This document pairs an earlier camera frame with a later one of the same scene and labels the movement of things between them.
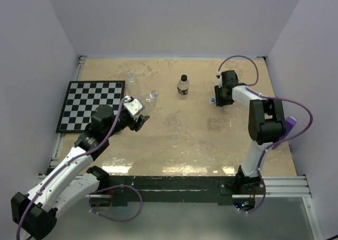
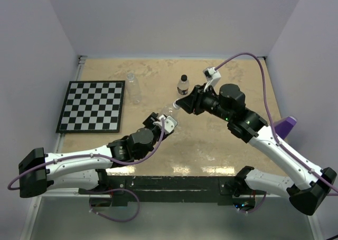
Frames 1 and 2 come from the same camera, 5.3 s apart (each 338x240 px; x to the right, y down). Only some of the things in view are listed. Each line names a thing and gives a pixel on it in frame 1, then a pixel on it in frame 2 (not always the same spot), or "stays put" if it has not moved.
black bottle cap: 184,77 stays put
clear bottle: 132,89 stays put
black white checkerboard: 82,97 stays put
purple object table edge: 290,122 stays put
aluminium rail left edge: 60,137 stays put
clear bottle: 149,103 -> 168,110
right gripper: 220,102 -> 192,103
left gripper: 137,125 -> 149,122
